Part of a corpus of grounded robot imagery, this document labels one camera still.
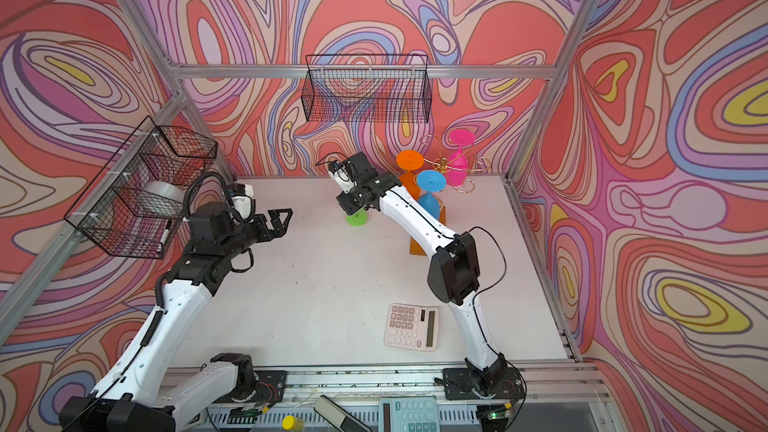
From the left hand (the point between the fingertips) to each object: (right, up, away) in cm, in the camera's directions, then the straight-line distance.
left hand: (280, 211), depth 76 cm
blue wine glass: (+38, +8, -4) cm, 39 cm away
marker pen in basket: (-28, -6, -3) cm, 28 cm away
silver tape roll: (-29, +6, -2) cm, 29 cm away
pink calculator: (+35, -32, +6) cm, 48 cm away
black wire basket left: (-33, +3, -5) cm, 33 cm away
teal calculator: (+32, -47, -8) cm, 57 cm away
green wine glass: (+17, -3, +28) cm, 33 cm away
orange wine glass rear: (+34, +14, +2) cm, 36 cm away
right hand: (+17, +2, +14) cm, 22 cm away
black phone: (+17, -47, -9) cm, 51 cm away
